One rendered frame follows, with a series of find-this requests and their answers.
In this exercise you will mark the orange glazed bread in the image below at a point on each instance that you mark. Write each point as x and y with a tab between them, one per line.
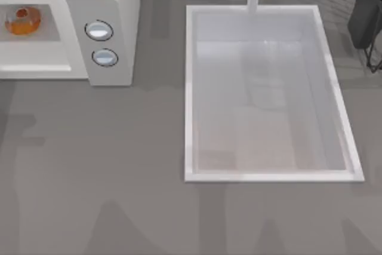
24	22

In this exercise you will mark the pale microwave oven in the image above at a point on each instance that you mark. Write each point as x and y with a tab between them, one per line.
122	40

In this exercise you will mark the large microwave knob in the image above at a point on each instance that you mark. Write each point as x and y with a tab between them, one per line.
98	30

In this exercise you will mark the small microwave knob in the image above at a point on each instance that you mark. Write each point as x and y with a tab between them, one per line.
104	57

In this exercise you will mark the white sink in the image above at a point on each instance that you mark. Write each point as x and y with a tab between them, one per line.
268	102

